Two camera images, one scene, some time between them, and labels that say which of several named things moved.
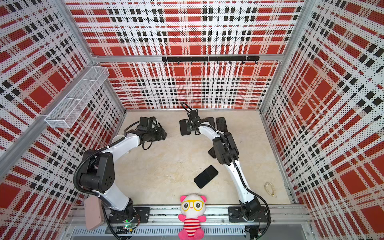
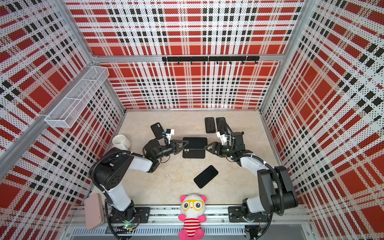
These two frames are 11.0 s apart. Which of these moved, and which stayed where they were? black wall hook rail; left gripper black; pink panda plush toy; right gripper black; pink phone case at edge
Moved: left gripper black; right gripper black
Stayed: black wall hook rail; pink panda plush toy; pink phone case at edge
